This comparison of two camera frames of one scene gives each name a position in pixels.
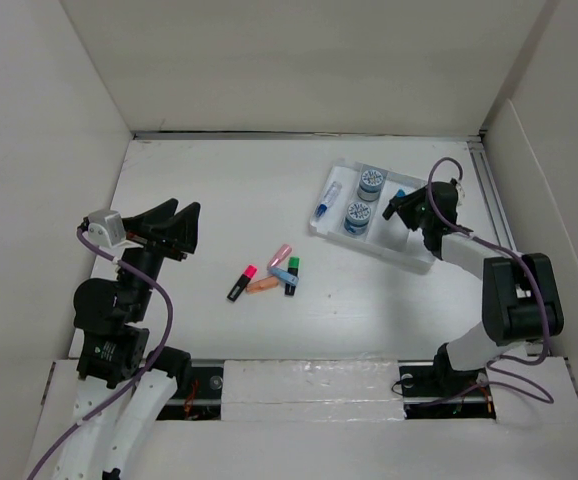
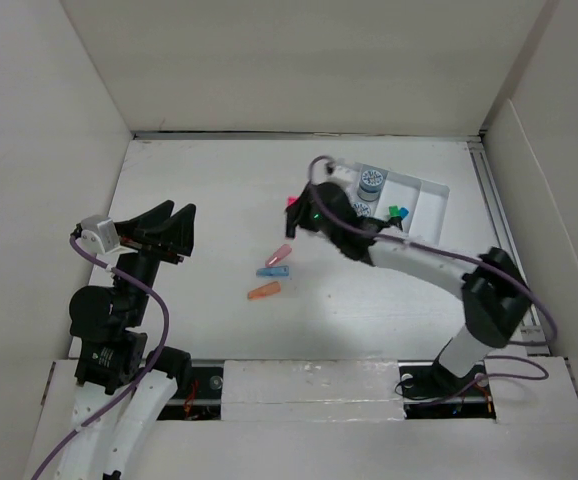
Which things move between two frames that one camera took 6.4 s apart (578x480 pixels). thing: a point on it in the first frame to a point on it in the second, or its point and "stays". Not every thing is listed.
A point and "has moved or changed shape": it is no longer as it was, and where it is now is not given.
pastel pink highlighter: (279, 256) stays
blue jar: (370, 185) stays
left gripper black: (172, 238) stays
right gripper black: (408, 203) to (302, 205)
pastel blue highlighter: (283, 274) has moved or changed shape
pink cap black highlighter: (242, 282) to (290, 200)
